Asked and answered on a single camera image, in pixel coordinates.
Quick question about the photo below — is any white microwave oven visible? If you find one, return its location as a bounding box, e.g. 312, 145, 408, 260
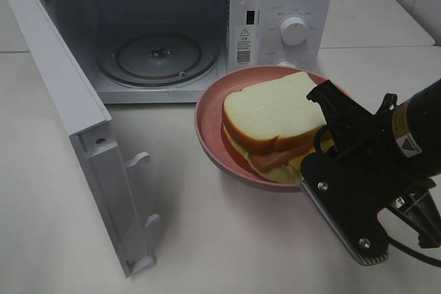
44, 0, 330, 104

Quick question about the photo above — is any upper white microwave knob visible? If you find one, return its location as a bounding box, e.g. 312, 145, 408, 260
279, 14, 309, 46

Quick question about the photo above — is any white microwave knob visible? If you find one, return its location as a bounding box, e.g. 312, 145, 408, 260
279, 61, 298, 67
279, 14, 309, 46

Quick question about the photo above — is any lower white microwave knob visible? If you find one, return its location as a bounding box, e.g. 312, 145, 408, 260
279, 61, 298, 67

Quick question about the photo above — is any white warning label sticker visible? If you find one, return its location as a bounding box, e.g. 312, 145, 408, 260
234, 25, 254, 65

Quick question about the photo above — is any white microwave door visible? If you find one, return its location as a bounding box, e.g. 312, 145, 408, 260
8, 0, 159, 277

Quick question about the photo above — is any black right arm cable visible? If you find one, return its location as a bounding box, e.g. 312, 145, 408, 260
373, 93, 441, 268

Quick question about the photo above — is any pink round plate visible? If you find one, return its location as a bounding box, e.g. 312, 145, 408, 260
194, 65, 326, 193

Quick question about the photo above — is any white bread sandwich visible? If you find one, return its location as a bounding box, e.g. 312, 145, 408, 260
221, 72, 326, 185

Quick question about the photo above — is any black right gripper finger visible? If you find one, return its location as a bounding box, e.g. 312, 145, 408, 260
307, 80, 373, 129
300, 153, 389, 266

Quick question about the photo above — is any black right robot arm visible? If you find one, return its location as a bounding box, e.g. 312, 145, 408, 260
300, 81, 440, 266

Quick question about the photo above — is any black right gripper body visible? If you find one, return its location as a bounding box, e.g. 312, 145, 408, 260
314, 107, 409, 211

